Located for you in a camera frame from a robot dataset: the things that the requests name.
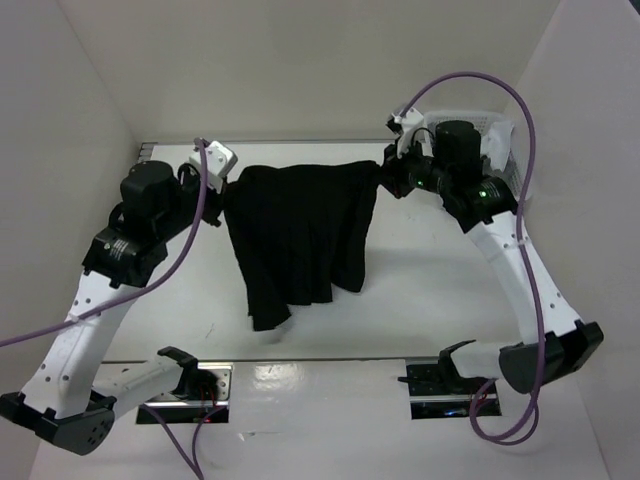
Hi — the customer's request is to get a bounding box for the black pleated skirt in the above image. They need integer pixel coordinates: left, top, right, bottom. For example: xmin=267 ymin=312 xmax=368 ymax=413
xmin=223 ymin=160 xmax=381 ymax=332

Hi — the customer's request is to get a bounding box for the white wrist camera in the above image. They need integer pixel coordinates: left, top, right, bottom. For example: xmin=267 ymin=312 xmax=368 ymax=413
xmin=385 ymin=104 xmax=426 ymax=139
xmin=188 ymin=140 xmax=238 ymax=194

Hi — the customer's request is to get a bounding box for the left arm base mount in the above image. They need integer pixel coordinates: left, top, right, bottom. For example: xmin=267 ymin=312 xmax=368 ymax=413
xmin=145 ymin=362 xmax=233 ymax=426

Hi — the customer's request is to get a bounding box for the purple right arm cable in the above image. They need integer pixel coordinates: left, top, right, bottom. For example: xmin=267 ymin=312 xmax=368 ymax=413
xmin=405 ymin=72 xmax=547 ymax=446

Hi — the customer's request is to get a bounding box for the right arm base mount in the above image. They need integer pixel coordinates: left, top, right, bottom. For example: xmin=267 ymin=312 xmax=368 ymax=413
xmin=397 ymin=357 xmax=486 ymax=420

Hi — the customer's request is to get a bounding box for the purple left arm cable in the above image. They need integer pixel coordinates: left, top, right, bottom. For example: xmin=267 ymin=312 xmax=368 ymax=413
xmin=0 ymin=139 xmax=231 ymax=480

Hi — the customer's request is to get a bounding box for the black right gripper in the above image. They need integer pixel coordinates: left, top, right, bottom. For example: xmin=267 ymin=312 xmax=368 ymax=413
xmin=371 ymin=133 xmax=452 ymax=199

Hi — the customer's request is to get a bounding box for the white plastic laundry basket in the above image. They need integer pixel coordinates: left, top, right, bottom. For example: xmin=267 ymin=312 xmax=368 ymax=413
xmin=424 ymin=110 xmax=528 ymax=199

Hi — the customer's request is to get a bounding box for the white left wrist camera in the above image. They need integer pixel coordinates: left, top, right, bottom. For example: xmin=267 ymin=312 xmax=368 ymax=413
xmin=188 ymin=140 xmax=238 ymax=194

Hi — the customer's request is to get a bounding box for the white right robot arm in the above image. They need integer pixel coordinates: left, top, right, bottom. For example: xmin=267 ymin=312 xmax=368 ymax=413
xmin=382 ymin=117 xmax=604 ymax=394

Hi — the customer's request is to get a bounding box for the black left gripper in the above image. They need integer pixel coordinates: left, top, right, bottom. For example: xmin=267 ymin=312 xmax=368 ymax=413
xmin=156 ymin=160 xmax=236 ymax=241

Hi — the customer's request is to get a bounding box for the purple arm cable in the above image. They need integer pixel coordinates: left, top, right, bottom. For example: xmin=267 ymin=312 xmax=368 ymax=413
xmin=0 ymin=139 xmax=231 ymax=480
xmin=405 ymin=72 xmax=547 ymax=446

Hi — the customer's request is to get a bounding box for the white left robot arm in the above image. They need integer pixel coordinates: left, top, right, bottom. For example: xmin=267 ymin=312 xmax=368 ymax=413
xmin=1 ymin=158 xmax=231 ymax=456

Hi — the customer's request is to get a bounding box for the white garment in basket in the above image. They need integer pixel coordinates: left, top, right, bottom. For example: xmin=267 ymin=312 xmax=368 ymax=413
xmin=480 ymin=120 xmax=514 ymax=172

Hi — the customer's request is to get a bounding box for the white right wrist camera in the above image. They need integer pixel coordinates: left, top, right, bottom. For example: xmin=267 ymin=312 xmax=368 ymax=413
xmin=385 ymin=104 xmax=426 ymax=139

